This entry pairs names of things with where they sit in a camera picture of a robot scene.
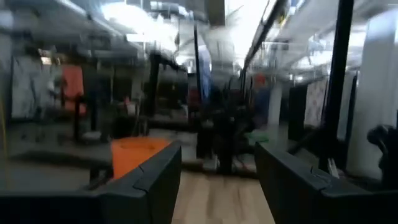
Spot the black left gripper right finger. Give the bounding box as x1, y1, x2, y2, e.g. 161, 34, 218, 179
254, 141, 398, 224

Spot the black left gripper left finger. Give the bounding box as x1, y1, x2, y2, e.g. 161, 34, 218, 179
0, 141, 183, 224

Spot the orange plastic halloween bucket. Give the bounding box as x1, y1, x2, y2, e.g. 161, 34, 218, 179
110, 136, 172, 182

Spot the black machine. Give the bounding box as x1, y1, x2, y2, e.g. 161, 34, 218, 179
366, 123, 398, 189

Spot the orange hanging cloth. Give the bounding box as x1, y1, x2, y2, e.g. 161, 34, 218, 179
61, 64, 87, 115

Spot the person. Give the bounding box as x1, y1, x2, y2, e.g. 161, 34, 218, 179
251, 73, 272, 131

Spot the blue patterned panel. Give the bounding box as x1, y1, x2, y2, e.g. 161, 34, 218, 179
197, 46, 213, 103

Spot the black aluminium table frame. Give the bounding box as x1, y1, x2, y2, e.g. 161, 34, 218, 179
86, 0, 356, 190

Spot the black camera boom stand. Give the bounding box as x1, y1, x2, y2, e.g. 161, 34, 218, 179
146, 52, 187, 125

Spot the floral patterned wall hanging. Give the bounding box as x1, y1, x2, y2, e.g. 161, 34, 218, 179
9, 55, 47, 121

